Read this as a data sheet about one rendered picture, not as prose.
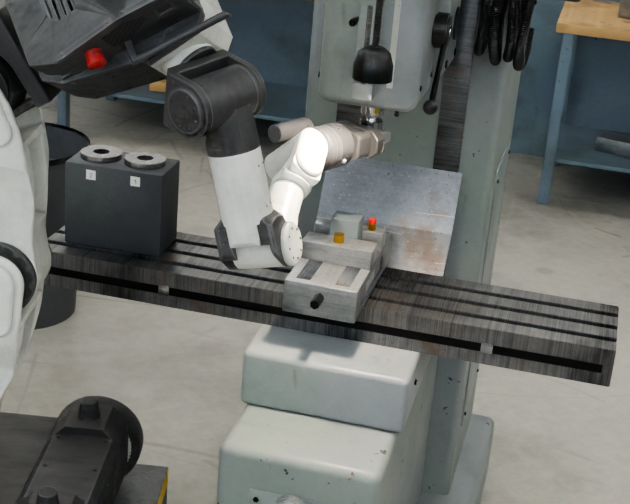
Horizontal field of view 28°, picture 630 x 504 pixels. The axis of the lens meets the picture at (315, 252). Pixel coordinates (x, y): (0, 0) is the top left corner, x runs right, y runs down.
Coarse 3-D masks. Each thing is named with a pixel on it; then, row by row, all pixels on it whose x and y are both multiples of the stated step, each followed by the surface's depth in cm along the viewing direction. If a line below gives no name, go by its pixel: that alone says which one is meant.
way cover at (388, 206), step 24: (336, 168) 297; (360, 168) 296; (384, 168) 295; (408, 168) 294; (336, 192) 296; (360, 192) 295; (384, 192) 294; (408, 192) 293; (432, 192) 292; (456, 192) 291; (384, 216) 294; (408, 216) 293; (432, 216) 292; (408, 240) 291; (432, 240) 290; (408, 264) 288; (432, 264) 288
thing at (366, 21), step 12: (360, 0) 233; (372, 0) 232; (384, 0) 235; (360, 12) 234; (372, 12) 233; (360, 24) 235; (372, 24) 234; (360, 36) 235; (372, 36) 235; (360, 48) 236; (360, 84) 238; (372, 84) 238; (360, 96) 239; (372, 96) 239
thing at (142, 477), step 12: (144, 468) 287; (156, 468) 287; (168, 468) 288; (132, 480) 282; (144, 480) 282; (156, 480) 282; (120, 492) 277; (132, 492) 277; (144, 492) 278; (156, 492) 278
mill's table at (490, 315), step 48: (48, 240) 276; (192, 240) 282; (96, 288) 270; (144, 288) 267; (192, 288) 264; (240, 288) 262; (384, 288) 267; (432, 288) 268; (480, 288) 270; (336, 336) 260; (384, 336) 257; (432, 336) 254; (480, 336) 252; (528, 336) 249; (576, 336) 251
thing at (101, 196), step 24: (72, 168) 269; (96, 168) 267; (120, 168) 267; (144, 168) 267; (168, 168) 269; (72, 192) 271; (96, 192) 269; (120, 192) 268; (144, 192) 267; (168, 192) 271; (72, 216) 273; (96, 216) 271; (120, 216) 270; (144, 216) 269; (168, 216) 273; (72, 240) 275; (96, 240) 274; (120, 240) 272; (144, 240) 271; (168, 240) 276
